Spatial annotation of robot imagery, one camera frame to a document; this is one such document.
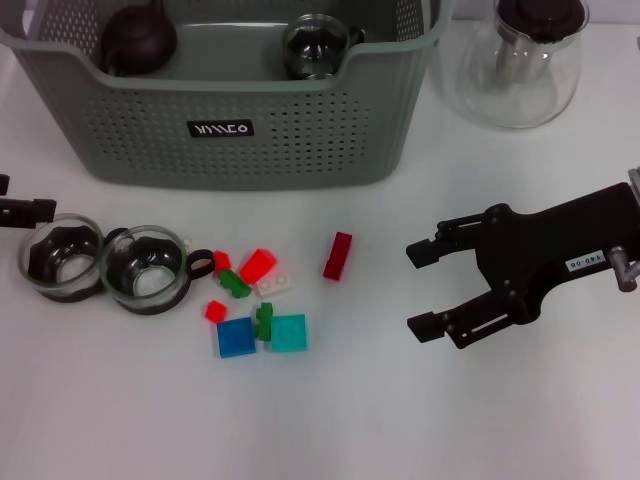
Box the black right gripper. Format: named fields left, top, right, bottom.
left=405, top=181, right=640, bottom=350

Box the glass teacup with black base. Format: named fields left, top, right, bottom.
left=281, top=13, right=367, bottom=83
left=99, top=224, right=214, bottom=317
left=18, top=213, right=129, bottom=304

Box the dark red long brick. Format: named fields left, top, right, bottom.
left=322, top=231, right=354, bottom=282

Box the grey-green perforated storage bin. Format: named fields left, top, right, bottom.
left=0, top=0, right=451, bottom=194

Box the teal square flat brick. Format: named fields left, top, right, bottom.
left=269, top=313, right=307, bottom=354

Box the white flat brick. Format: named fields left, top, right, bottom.
left=252, top=273, right=294, bottom=301

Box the green toy brick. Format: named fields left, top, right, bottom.
left=254, top=302, right=275, bottom=343
left=215, top=268, right=253, bottom=300

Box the orange-red sloped brick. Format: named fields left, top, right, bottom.
left=238, top=248, right=279, bottom=284

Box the blue square flat brick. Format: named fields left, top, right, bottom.
left=216, top=317, right=258, bottom=360

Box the dark round clay teapot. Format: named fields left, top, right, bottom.
left=98, top=0, right=179, bottom=79

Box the glass teapot with black lid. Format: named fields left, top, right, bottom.
left=430, top=0, right=591, bottom=130

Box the right arm cable with plug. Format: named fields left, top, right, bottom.
left=607, top=245, right=640, bottom=294

